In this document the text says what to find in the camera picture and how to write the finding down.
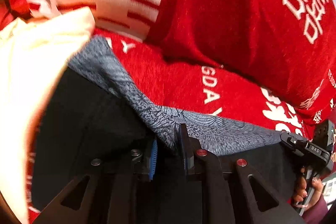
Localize black pants with patterned lining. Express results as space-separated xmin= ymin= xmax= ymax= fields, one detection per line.
xmin=31 ymin=36 xmax=295 ymax=210

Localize maroon sleeved right forearm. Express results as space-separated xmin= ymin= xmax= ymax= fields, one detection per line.
xmin=302 ymin=196 xmax=328 ymax=224

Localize person's right hand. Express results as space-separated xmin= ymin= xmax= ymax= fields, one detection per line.
xmin=291 ymin=176 xmax=328 ymax=213

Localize red bedsheet with white characters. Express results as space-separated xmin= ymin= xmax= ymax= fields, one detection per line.
xmin=0 ymin=3 xmax=336 ymax=224

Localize red quilt with white characters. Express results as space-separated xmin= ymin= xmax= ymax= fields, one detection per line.
xmin=9 ymin=0 xmax=335 ymax=124

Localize cream white cloth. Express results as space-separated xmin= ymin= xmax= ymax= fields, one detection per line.
xmin=1 ymin=7 xmax=95 ymax=223

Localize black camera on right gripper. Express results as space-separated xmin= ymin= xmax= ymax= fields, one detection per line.
xmin=312 ymin=119 xmax=335 ymax=153

